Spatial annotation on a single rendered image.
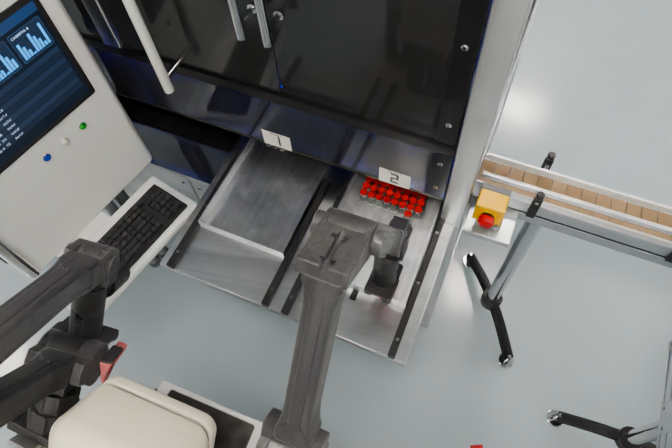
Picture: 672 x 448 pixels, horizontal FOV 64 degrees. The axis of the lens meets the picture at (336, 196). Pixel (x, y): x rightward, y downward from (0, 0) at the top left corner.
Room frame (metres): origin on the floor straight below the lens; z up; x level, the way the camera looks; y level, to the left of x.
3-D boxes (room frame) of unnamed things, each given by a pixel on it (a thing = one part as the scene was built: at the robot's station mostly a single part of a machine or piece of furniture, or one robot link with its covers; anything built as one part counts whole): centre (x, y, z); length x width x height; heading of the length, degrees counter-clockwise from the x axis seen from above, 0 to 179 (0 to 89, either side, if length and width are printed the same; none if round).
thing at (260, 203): (0.83, 0.19, 0.90); 0.34 x 0.26 x 0.04; 152
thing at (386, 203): (0.74, -0.15, 0.91); 0.18 x 0.02 x 0.05; 63
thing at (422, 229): (0.66, -0.11, 0.90); 0.34 x 0.26 x 0.04; 153
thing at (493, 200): (0.66, -0.39, 1.00); 0.08 x 0.07 x 0.07; 152
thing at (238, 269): (0.69, 0.07, 0.87); 0.70 x 0.48 x 0.02; 62
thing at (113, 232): (0.74, 0.63, 0.82); 0.40 x 0.14 x 0.02; 141
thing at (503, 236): (0.69, -0.42, 0.87); 0.14 x 0.13 x 0.02; 152
